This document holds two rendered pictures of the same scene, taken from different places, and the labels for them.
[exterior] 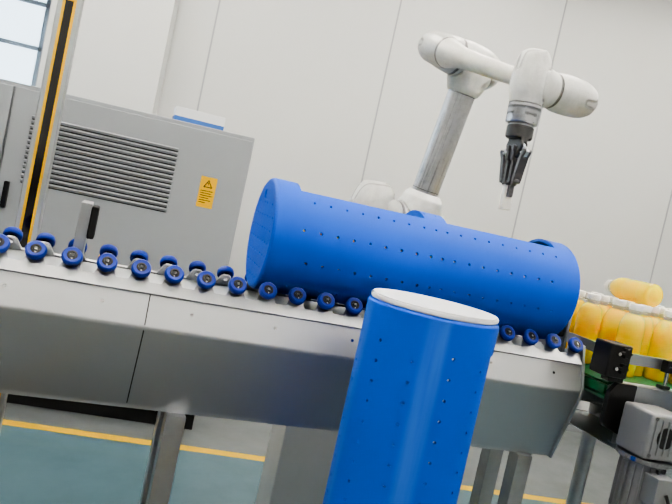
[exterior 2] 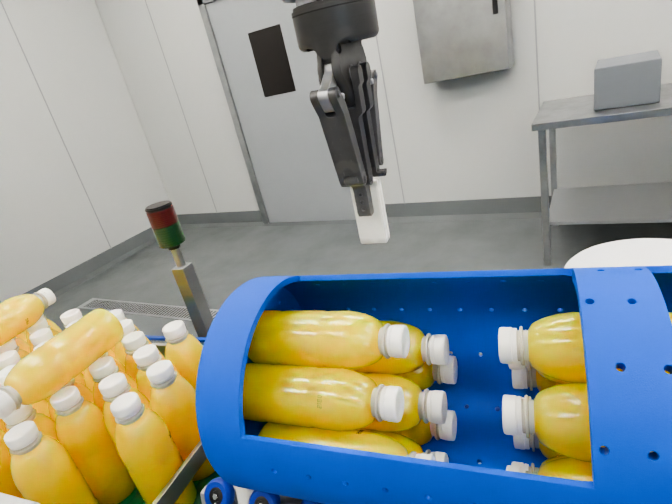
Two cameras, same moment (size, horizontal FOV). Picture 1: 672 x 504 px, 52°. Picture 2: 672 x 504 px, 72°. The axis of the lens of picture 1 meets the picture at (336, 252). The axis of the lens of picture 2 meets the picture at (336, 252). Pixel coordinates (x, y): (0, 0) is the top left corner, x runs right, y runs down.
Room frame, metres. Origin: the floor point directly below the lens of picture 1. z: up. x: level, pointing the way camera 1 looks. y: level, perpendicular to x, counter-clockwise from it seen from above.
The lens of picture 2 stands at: (2.32, -0.14, 1.48)
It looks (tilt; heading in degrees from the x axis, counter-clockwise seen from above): 23 degrees down; 224
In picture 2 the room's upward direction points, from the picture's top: 13 degrees counter-clockwise
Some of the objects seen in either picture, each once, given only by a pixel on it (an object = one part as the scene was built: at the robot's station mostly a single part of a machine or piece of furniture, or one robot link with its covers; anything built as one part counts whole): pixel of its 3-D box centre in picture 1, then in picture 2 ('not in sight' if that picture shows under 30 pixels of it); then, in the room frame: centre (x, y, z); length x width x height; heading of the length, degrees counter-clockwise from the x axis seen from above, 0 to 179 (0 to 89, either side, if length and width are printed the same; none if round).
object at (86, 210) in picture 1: (85, 234); not in sight; (1.63, 0.59, 1.00); 0.10 x 0.04 x 0.15; 18
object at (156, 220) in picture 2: not in sight; (162, 216); (1.82, -1.16, 1.23); 0.06 x 0.06 x 0.04
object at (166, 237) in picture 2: not in sight; (169, 233); (1.82, -1.16, 1.18); 0.06 x 0.06 x 0.05
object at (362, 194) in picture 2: not in sight; (359, 194); (1.98, -0.43, 1.35); 0.03 x 0.01 x 0.05; 18
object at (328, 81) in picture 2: not in sight; (331, 78); (1.99, -0.42, 1.46); 0.05 x 0.02 x 0.05; 18
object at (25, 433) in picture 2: not in sight; (22, 437); (2.27, -0.87, 1.10); 0.04 x 0.04 x 0.02
